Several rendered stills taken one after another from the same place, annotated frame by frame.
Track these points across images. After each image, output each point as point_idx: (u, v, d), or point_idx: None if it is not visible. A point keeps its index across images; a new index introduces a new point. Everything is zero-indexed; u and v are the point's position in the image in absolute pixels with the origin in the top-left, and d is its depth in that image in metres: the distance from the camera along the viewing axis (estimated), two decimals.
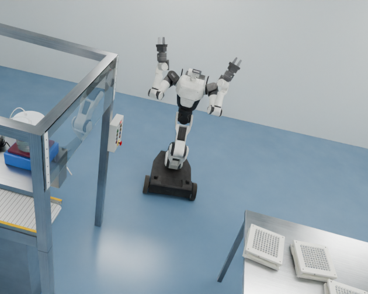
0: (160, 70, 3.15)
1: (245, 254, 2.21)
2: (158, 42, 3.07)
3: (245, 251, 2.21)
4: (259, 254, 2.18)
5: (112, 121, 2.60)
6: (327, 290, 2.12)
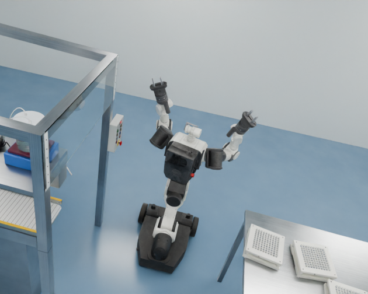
0: None
1: (245, 254, 2.21)
2: (254, 120, 2.28)
3: (245, 251, 2.21)
4: (259, 254, 2.18)
5: (112, 121, 2.60)
6: (327, 290, 2.12)
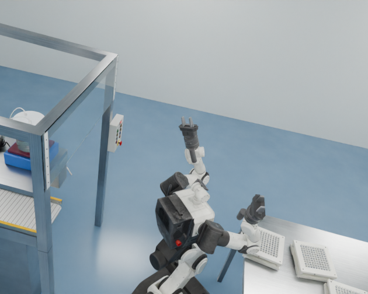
0: None
1: (245, 254, 2.21)
2: (261, 211, 1.60)
3: None
4: (259, 254, 2.18)
5: (112, 121, 2.60)
6: (327, 290, 2.12)
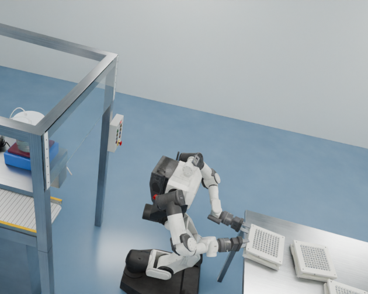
0: None
1: (245, 254, 2.21)
2: (243, 241, 2.20)
3: (245, 251, 2.21)
4: (259, 254, 2.18)
5: (112, 121, 2.60)
6: (327, 290, 2.12)
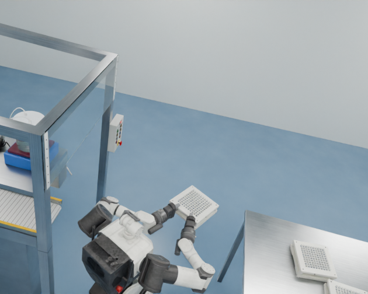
0: None
1: (196, 226, 2.16)
2: None
3: (195, 224, 2.15)
4: (204, 215, 2.19)
5: (112, 121, 2.60)
6: (327, 290, 2.12)
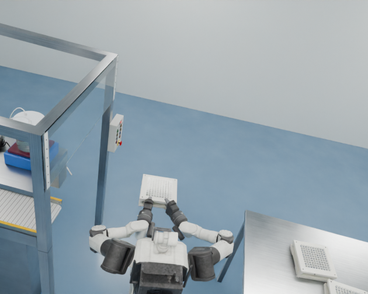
0: None
1: None
2: (169, 202, 2.21)
3: None
4: (175, 193, 2.29)
5: (112, 121, 2.60)
6: (327, 290, 2.12)
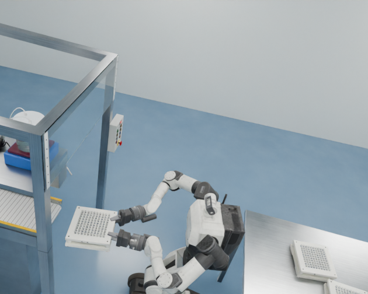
0: None
1: None
2: (117, 216, 2.03)
3: None
4: (102, 210, 2.06)
5: (112, 121, 2.60)
6: (327, 290, 2.12)
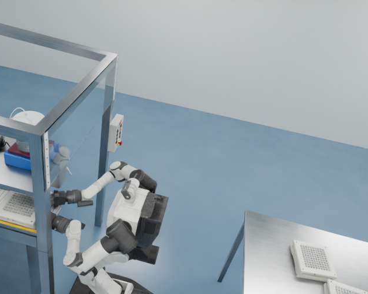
0: (93, 191, 2.18)
1: None
2: (51, 194, 2.08)
3: None
4: None
5: (112, 121, 2.60)
6: (327, 290, 2.12)
